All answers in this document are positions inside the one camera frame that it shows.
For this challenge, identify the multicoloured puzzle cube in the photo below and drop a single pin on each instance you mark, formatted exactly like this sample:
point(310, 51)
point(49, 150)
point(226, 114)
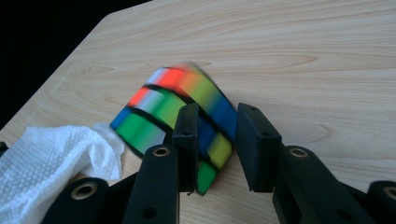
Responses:
point(155, 109)

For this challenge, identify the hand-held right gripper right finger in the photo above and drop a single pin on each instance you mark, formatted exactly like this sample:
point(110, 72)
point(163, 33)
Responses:
point(258, 155)

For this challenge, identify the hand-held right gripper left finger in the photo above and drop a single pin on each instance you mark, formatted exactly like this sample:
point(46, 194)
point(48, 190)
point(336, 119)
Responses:
point(186, 149)

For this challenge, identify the white wet wipe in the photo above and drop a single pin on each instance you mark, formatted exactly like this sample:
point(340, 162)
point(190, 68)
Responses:
point(46, 155)

